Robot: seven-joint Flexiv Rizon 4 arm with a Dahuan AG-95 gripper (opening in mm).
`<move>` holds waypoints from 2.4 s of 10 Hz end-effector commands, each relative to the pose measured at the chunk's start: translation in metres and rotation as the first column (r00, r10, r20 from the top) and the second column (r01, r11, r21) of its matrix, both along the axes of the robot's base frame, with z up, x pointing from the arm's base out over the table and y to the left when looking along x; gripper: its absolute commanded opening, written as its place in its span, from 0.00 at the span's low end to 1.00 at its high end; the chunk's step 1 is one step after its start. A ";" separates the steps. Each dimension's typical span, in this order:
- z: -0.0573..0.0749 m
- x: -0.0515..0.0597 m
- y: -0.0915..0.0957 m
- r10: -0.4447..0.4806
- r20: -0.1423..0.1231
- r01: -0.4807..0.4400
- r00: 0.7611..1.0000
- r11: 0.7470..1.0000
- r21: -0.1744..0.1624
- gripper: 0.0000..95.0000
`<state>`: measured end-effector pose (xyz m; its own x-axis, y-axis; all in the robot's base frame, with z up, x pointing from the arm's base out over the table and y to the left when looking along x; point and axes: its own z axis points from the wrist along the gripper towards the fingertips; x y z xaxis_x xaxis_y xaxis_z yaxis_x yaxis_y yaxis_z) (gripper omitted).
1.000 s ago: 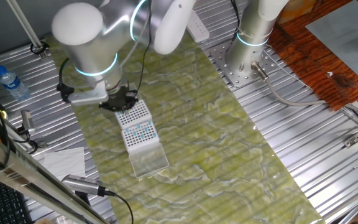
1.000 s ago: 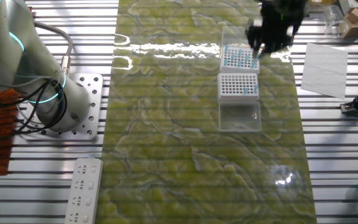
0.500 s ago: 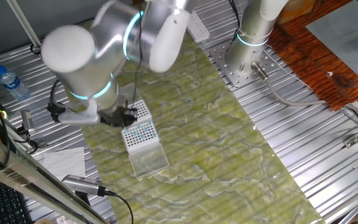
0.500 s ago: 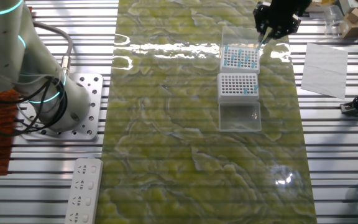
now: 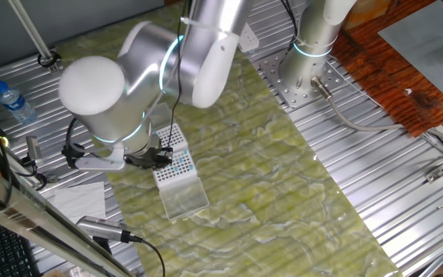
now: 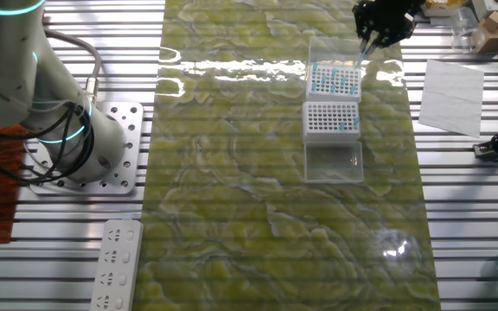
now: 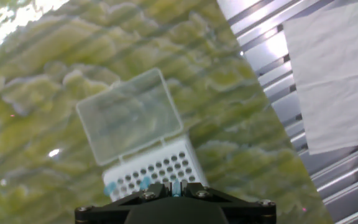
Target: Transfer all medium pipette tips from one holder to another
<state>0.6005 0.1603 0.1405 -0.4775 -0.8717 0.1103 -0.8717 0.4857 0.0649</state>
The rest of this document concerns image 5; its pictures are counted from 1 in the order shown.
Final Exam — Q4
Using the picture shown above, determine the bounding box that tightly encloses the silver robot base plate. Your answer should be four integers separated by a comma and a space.
258, 49, 346, 109

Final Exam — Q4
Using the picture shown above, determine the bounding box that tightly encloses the black camera clamp mount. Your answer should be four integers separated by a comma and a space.
12, 153, 59, 192

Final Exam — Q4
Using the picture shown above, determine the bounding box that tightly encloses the grey pad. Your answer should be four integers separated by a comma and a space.
377, 0, 443, 99

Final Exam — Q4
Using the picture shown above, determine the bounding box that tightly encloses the aluminium pole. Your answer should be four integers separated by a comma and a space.
8, 0, 59, 74

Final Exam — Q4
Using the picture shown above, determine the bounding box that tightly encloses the green marble pattern mat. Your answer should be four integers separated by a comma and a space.
54, 3, 403, 277

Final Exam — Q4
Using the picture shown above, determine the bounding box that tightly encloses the reddish brown board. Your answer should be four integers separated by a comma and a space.
331, 0, 443, 139

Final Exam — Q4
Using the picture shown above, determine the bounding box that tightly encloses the white paper sheet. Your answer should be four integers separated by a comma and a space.
48, 181, 107, 225

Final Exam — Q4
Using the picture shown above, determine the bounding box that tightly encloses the clear water bottle blue cap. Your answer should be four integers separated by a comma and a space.
0, 80, 38, 125

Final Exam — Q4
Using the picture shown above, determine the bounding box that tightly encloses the white power strip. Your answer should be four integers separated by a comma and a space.
238, 22, 261, 54

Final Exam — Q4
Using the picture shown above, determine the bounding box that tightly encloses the far white pipette tip box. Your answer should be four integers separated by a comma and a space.
152, 148, 210, 221

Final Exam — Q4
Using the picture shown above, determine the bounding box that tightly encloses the aluminium frame bar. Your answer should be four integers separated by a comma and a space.
0, 155, 135, 277

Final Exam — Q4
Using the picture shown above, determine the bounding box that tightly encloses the silver camera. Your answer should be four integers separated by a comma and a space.
75, 215, 130, 243

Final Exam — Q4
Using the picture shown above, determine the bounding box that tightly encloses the grey camera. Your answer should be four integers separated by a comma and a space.
25, 135, 45, 167

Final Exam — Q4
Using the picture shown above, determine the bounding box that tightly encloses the black camera cable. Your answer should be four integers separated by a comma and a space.
119, 229, 167, 277

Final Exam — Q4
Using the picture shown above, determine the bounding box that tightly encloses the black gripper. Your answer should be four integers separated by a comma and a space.
124, 146, 175, 172

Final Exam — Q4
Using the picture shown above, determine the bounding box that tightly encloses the thick grey cable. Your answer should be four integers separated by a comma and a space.
311, 75, 443, 155

